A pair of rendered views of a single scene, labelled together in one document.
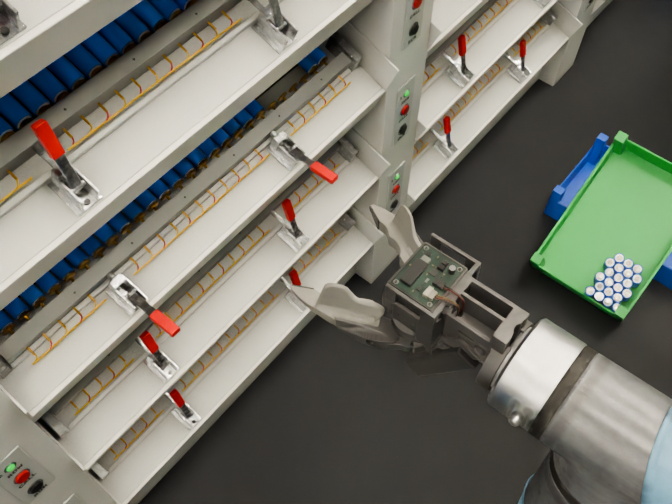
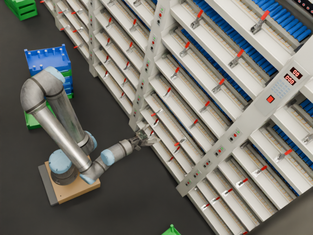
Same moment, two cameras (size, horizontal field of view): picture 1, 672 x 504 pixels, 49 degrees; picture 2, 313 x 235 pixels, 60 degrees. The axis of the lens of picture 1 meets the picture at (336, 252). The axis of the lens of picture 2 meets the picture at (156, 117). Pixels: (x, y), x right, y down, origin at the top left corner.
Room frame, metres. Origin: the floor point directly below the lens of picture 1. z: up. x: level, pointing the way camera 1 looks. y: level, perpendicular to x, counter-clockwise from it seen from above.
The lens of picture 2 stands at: (0.30, -0.86, 2.15)
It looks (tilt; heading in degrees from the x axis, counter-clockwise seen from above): 57 degrees down; 85
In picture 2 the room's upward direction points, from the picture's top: 22 degrees clockwise
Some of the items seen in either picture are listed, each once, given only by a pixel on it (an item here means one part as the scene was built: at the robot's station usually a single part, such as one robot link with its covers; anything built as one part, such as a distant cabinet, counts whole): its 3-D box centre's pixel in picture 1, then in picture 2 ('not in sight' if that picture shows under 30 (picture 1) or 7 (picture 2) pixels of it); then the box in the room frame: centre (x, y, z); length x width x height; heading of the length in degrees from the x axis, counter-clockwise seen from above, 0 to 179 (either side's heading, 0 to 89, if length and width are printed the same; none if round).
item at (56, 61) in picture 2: not in sight; (48, 59); (-0.54, 0.46, 0.44); 0.30 x 0.20 x 0.08; 37
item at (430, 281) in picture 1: (454, 315); (137, 140); (0.30, -0.11, 0.69); 0.12 x 0.08 x 0.09; 50
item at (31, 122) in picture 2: not in sight; (44, 113); (-0.51, 0.21, 0.04); 0.30 x 0.20 x 0.08; 35
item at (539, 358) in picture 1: (530, 374); (125, 147); (0.25, -0.17, 0.68); 0.10 x 0.05 x 0.09; 140
